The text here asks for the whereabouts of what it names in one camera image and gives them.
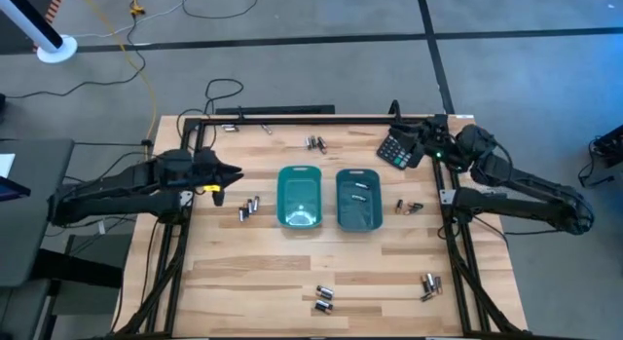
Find dark grey side table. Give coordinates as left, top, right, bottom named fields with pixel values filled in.
left=0, top=137, right=76, bottom=288

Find black looped cable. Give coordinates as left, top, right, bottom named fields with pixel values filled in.
left=202, top=78, right=245, bottom=116

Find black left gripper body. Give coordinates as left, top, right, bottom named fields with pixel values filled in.
left=187, top=147, right=227, bottom=208

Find black device cable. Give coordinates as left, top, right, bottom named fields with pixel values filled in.
left=575, top=157, right=616, bottom=189

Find bright teal plastic bin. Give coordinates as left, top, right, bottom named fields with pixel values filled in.
left=275, top=165, right=324, bottom=230

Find yellow extension cable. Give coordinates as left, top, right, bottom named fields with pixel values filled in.
left=79, top=0, right=160, bottom=169

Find black clamp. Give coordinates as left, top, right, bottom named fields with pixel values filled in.
left=386, top=99, right=404, bottom=126

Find black aluminium table frame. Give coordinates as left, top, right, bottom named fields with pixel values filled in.
left=114, top=115, right=530, bottom=340

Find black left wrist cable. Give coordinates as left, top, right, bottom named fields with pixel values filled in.
left=99, top=108, right=218, bottom=185

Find white floor cable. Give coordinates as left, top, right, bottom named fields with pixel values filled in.
left=72, top=0, right=196, bottom=39

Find black floor cable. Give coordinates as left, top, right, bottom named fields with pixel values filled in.
left=0, top=11, right=147, bottom=100
left=182, top=0, right=260, bottom=20

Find black desk calculator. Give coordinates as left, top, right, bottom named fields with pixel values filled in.
left=376, top=133, right=415, bottom=171

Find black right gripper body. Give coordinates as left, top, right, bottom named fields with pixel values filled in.
left=413, top=114, right=457, bottom=161

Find white pole with round base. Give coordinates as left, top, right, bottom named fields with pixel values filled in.
left=0, top=0, right=79, bottom=65

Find black electronic device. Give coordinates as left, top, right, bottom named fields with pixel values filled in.
left=590, top=124, right=623, bottom=169

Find black braided cable sleeve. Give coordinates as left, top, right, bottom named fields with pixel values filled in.
left=474, top=125, right=515, bottom=185

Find blue tablet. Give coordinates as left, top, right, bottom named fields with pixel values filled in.
left=0, top=175, right=32, bottom=204

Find dark blue-teal plastic bin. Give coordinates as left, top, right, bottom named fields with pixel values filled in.
left=335, top=168, right=385, bottom=234

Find black flat bar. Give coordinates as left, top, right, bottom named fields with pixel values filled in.
left=215, top=104, right=337, bottom=117

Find white paper sheet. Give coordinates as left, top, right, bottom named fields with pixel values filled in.
left=0, top=153, right=17, bottom=179

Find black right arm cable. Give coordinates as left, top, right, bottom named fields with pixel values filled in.
left=474, top=215, right=511, bottom=247

